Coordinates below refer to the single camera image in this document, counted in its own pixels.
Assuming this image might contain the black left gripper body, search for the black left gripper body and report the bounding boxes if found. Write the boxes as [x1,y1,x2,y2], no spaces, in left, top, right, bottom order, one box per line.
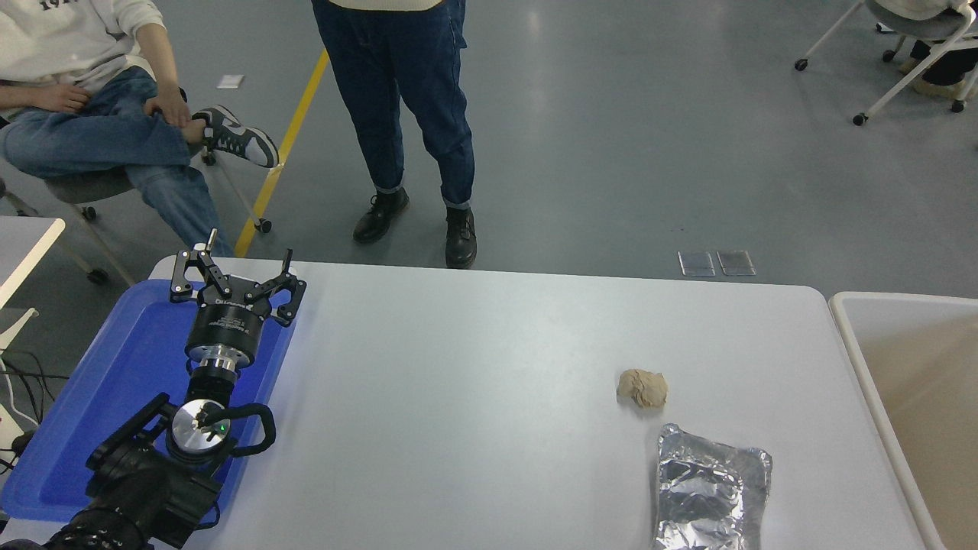
[186,287,274,361]

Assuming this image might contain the grey wheeled chair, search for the grey wheeled chair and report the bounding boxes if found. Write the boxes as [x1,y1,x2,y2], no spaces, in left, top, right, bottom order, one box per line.
[0,115,274,287]

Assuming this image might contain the silver foil tray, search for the silver foil tray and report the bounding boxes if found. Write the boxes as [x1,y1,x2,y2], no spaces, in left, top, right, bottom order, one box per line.
[650,424,773,550]

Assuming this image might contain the seated person's right hand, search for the seated person's right hand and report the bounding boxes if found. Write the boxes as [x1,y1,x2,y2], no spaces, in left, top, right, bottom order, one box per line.
[31,82,93,115]

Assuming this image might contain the white wheeled chair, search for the white wheeled chair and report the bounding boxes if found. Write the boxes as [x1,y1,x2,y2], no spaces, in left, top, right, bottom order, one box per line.
[795,0,978,127]

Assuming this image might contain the seated person's left hand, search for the seated person's left hand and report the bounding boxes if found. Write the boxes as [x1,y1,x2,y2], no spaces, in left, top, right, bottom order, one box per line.
[144,89,193,129]

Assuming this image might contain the large pale bin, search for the large pale bin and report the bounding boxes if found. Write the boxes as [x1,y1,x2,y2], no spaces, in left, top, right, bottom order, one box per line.
[829,290,978,550]

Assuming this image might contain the black cable bundle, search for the black cable bundle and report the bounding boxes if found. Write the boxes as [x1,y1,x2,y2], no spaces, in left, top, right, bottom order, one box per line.
[0,348,70,474]

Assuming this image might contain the distant seated person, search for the distant seated person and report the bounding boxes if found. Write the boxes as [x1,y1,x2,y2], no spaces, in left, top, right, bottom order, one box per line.
[875,0,978,100]

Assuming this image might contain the white side table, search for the white side table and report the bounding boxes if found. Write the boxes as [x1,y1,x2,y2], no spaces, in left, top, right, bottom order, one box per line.
[0,216,66,352]

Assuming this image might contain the standing person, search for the standing person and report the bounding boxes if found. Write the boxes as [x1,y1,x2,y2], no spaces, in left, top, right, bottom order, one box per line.
[311,0,478,270]

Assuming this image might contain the crumpled tan paper ball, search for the crumpled tan paper ball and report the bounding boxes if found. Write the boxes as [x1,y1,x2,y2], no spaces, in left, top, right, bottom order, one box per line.
[617,368,669,409]

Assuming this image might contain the blue plastic tray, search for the blue plastic tray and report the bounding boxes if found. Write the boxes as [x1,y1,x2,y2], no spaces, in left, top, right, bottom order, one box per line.
[0,279,299,528]

